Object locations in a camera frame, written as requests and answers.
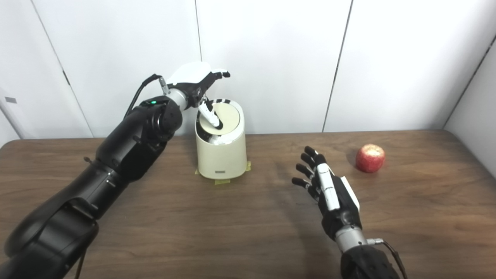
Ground cream round bin lid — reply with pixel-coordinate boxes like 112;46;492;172
198;102;241;136

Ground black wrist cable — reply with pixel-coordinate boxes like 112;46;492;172
367;238;408;279
123;74;171;119

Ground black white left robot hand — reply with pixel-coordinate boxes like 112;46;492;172
166;61;231;130

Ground red apple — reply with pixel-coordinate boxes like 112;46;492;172
355;144;386;173

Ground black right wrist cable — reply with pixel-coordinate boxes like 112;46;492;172
367;238;408;279

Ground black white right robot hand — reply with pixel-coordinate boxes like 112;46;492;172
291;146;363;241

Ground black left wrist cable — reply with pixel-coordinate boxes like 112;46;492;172
123;74;171;119

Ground cream-colored cylindrical bin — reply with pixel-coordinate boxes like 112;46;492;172
195;99;248;180

